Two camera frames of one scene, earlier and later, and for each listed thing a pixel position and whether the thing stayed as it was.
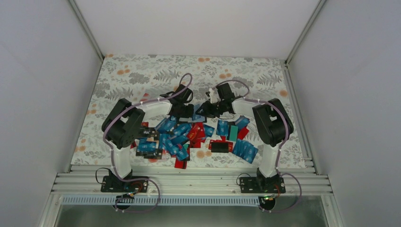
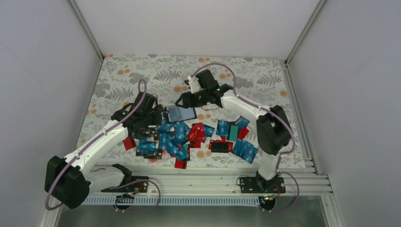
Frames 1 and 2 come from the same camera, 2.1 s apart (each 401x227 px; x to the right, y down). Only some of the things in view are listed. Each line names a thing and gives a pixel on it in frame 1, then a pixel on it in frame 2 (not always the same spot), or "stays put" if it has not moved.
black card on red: [220, 147] stays put
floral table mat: [182, 109] stays put
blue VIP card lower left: [149, 146] stays put
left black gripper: [188, 114] -> [157, 121]
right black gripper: [207, 110] -> [185, 96]
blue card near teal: [242, 122] stays put
